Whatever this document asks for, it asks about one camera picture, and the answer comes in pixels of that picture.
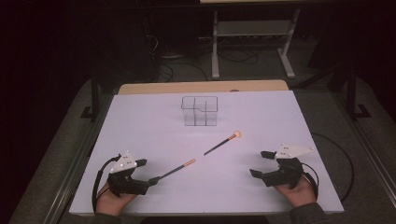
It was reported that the person's right hand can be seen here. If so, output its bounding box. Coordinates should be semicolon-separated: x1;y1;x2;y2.
275;177;318;209

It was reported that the clear acrylic organizer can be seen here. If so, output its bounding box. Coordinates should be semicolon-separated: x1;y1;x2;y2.
180;95;219;127

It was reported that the thin black floor cable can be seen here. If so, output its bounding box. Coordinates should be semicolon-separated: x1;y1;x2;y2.
158;61;209;83

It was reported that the person's left hand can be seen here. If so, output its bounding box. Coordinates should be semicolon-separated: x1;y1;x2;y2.
95;182;136;217

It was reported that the left hand-held gripper cable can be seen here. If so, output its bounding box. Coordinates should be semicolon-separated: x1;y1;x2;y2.
92;154;121;215

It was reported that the slim black makeup brush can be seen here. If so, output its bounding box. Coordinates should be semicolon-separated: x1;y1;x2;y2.
154;159;197;183

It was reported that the black metal stand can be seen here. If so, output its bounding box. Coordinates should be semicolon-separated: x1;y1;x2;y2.
346;65;373;121
79;70;101;123

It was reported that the white metal desk frame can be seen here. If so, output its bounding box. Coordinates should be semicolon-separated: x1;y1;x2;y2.
199;0;332;79

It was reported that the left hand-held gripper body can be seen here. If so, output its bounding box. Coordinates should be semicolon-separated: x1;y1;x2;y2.
106;150;149;197

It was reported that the round-head black makeup brush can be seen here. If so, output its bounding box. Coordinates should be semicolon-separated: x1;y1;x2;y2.
203;130;243;157

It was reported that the aluminium rail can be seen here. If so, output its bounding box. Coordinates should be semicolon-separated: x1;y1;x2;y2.
42;92;114;224
329;89;396;201

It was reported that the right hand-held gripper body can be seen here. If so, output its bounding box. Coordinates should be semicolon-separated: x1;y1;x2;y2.
262;143;316;189

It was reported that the black looped cable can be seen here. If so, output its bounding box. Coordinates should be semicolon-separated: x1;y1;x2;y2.
311;132;356;203

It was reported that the wooden table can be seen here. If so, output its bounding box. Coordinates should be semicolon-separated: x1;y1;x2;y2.
118;79;290;95

